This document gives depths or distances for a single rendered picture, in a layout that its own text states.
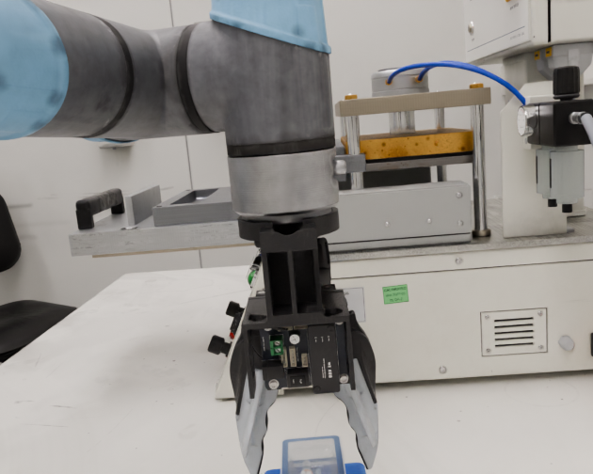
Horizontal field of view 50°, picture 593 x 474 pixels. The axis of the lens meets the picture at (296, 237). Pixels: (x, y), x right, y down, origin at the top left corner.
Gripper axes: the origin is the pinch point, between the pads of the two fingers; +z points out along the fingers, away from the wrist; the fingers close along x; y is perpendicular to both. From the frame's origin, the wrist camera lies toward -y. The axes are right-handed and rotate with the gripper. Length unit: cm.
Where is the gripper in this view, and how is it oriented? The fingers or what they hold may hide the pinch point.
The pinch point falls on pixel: (311, 455)
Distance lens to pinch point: 53.2
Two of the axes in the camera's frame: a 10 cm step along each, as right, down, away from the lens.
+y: 0.0, 1.9, -9.8
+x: 10.0, -0.9, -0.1
